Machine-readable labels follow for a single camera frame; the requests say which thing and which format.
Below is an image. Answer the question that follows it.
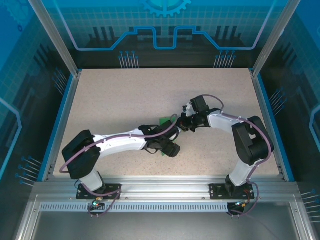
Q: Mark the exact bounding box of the green paper sheet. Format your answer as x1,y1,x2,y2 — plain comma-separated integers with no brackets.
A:
157,116,174,158

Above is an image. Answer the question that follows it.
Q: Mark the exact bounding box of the aluminium mounting beam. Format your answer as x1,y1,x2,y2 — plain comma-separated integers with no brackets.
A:
32,174,301,201

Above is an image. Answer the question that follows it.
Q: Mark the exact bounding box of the blue right base strip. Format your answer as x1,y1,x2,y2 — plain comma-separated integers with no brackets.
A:
256,73,296,182

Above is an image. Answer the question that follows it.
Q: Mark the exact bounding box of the blue base strip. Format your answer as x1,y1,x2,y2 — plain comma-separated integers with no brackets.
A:
256,73,296,182
36,73,76,182

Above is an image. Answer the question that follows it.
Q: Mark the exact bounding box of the grey metal bottom tray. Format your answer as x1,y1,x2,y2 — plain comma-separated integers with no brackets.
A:
14,194,320,240

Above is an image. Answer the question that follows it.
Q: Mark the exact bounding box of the blue left base strip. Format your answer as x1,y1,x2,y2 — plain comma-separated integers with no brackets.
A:
36,73,76,182

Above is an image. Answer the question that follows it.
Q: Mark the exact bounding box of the slotted grey cable duct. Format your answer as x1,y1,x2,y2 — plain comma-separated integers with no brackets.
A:
39,202,230,213

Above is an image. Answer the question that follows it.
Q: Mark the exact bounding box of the aluminium right side rail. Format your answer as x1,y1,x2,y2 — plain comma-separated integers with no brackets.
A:
250,69,287,182

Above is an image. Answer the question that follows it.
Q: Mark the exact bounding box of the aluminium rail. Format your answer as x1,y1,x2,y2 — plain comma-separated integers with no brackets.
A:
46,71,82,182
250,69,287,182

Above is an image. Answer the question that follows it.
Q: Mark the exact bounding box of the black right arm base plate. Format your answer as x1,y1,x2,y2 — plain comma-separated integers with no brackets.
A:
209,183,256,200

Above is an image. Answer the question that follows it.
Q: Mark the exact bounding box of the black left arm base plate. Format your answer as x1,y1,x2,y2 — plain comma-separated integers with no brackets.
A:
76,182,123,200

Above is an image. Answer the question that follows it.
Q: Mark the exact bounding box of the left cable connector with LED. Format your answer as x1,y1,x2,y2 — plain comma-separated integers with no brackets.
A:
90,196,105,210

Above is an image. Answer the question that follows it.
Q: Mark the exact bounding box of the cable connector with led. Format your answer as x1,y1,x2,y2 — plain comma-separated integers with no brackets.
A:
233,199,252,209
90,196,105,210

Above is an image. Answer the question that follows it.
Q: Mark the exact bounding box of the right cable connector with LED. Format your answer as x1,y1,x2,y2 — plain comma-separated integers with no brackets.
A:
233,199,252,209

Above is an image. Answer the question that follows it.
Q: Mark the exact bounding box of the aluminium left side rail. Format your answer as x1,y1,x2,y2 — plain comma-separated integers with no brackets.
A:
46,71,82,182

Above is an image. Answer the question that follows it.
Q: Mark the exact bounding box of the aluminium right frame post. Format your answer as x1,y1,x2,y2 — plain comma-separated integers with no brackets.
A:
251,0,303,78

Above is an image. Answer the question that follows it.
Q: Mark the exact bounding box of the aluminium frame post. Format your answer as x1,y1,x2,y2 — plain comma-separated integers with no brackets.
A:
27,0,82,77
251,0,303,78

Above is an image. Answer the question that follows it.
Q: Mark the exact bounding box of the aluminium left frame post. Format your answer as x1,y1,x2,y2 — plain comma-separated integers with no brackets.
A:
27,0,82,77

